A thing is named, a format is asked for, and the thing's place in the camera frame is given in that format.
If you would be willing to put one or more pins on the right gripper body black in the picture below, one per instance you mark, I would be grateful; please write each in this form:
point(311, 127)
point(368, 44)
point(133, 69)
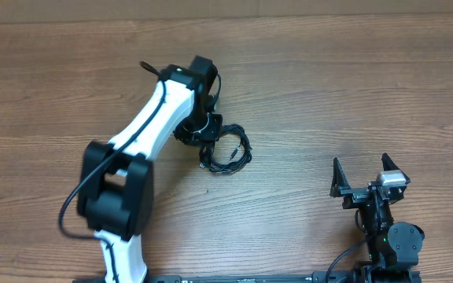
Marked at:
point(357, 196)

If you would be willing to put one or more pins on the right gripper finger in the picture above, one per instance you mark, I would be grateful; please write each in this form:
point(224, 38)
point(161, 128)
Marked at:
point(389, 165)
point(339, 185)

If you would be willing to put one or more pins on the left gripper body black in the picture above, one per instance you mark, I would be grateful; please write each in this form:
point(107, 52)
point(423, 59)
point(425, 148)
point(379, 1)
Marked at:
point(200, 128)

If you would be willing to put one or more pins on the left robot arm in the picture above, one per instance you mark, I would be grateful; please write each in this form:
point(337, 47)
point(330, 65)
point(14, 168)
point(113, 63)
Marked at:
point(116, 186)

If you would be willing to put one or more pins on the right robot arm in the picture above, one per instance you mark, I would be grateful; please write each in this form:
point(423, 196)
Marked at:
point(393, 247)

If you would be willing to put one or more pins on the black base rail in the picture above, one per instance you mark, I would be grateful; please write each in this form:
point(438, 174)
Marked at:
point(315, 277)

